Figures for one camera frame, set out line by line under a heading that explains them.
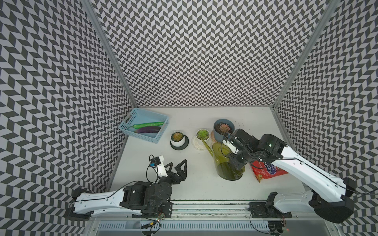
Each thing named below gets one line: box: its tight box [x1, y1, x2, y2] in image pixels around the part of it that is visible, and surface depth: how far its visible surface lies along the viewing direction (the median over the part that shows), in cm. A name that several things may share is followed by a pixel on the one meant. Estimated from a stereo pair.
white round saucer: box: [191, 135, 212, 151], surface depth 99 cm
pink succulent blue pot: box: [213, 118, 235, 143], surface depth 96 cm
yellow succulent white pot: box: [170, 130, 186, 148], surface depth 95 cm
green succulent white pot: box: [195, 128, 211, 142], surface depth 93 cm
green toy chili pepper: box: [127, 121, 165, 129], surface depth 107 cm
